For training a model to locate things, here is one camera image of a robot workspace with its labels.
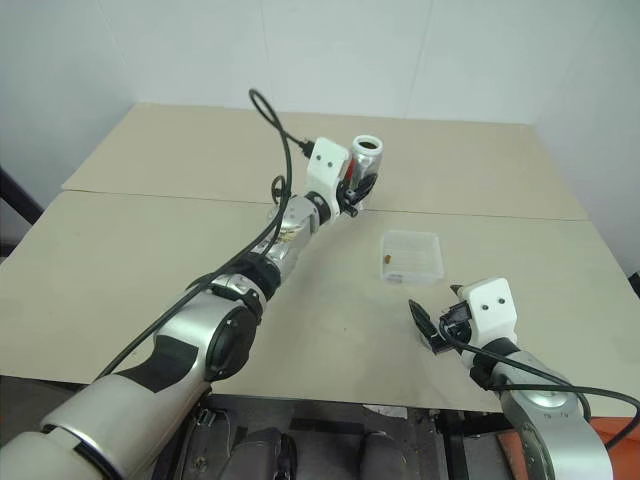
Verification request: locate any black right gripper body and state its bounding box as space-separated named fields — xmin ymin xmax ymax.
xmin=438 ymin=298 xmax=474 ymax=342

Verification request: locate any dark purple black bar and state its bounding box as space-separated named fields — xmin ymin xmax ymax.
xmin=0 ymin=163 xmax=44 ymax=262

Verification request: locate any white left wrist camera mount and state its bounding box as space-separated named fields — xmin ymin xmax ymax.
xmin=305 ymin=137 xmax=351 ymax=216

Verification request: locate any clear plastic square container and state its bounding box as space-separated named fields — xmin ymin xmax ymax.
xmin=379 ymin=229 xmax=446 ymax=288

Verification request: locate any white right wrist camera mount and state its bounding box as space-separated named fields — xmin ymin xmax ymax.
xmin=457 ymin=277 xmax=519 ymax=352

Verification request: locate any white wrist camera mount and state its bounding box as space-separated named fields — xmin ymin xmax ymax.
xmin=305 ymin=137 xmax=351 ymax=216
xmin=457 ymin=277 xmax=519 ymax=352

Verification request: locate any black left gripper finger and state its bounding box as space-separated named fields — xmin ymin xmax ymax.
xmin=351 ymin=171 xmax=380 ymax=200

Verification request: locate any dark rounded shape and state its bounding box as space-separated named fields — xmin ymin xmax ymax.
xmin=358 ymin=431 xmax=407 ymax=480

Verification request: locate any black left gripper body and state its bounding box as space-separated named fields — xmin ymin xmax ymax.
xmin=335 ymin=169 xmax=362 ymax=219

